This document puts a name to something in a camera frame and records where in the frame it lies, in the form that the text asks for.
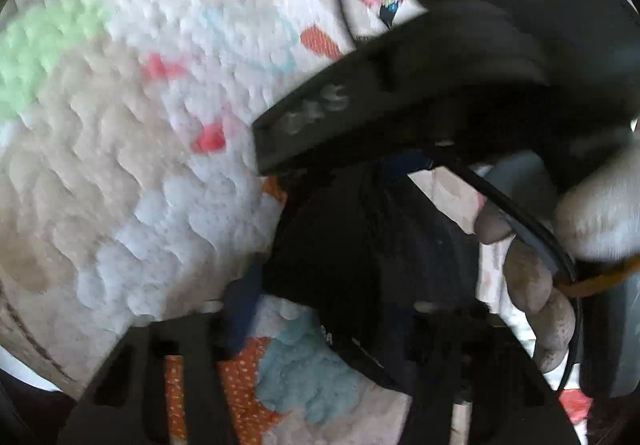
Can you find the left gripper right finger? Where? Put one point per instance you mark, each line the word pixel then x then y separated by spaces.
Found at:
pixel 470 354

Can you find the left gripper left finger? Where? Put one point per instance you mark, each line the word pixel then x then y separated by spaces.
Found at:
pixel 126 400

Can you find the black pants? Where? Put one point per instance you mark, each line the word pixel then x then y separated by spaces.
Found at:
pixel 361 247

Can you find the grey gloved hand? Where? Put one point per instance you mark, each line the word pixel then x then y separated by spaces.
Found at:
pixel 587 195

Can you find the red floral bedsheet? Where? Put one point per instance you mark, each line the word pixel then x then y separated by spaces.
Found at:
pixel 576 404

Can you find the white printed cushion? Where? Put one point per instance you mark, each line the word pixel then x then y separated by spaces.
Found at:
pixel 370 18

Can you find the heart pattern quilt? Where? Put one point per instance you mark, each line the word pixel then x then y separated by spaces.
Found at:
pixel 128 185

